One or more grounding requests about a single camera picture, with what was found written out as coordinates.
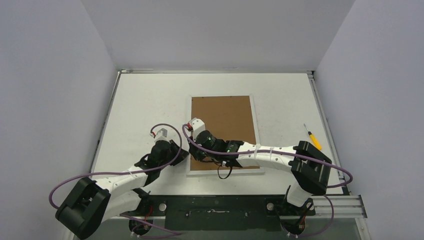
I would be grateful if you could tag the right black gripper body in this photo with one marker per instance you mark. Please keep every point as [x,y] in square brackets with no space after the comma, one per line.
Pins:
[194,151]

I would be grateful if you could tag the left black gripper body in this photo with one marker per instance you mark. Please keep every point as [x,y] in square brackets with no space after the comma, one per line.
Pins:
[173,151]

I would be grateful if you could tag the white picture frame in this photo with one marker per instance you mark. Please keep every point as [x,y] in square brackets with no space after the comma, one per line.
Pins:
[227,117]

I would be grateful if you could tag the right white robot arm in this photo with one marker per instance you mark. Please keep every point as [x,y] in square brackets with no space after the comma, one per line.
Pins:
[309,166]

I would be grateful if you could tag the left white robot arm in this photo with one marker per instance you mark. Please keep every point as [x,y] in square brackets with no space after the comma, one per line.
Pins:
[92,202]

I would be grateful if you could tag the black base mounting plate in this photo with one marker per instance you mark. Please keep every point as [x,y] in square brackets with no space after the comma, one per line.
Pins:
[223,212]

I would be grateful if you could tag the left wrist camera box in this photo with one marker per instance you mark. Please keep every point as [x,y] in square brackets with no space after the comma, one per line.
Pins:
[160,135]

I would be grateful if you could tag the yellow handled screwdriver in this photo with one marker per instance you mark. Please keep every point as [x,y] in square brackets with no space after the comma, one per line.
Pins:
[312,137]

